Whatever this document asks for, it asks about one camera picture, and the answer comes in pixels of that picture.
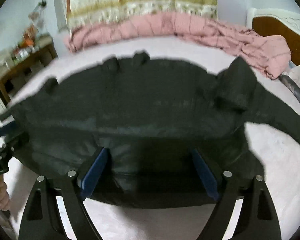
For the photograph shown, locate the black puffer jacket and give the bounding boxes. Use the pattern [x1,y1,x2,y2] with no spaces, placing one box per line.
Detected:
[0,52,300,209]

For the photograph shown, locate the left hand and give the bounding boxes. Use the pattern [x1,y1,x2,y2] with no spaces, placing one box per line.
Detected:
[0,175,11,211]

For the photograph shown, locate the wooden side table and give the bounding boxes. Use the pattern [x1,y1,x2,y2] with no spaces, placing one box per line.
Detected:
[0,41,58,106]

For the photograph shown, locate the pink bed sheet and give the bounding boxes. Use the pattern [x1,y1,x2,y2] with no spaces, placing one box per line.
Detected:
[4,37,300,239]

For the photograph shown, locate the clutter on table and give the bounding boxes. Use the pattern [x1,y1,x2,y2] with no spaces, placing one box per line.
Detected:
[0,24,53,79]

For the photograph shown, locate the pink checked quilt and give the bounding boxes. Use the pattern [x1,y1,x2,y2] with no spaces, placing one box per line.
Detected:
[65,12,291,80]

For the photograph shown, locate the wooden white headboard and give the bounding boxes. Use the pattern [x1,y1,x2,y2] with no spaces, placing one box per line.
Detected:
[246,8,300,66]

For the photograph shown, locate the pink wall lamp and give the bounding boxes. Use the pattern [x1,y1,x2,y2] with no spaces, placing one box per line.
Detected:
[28,0,47,29]

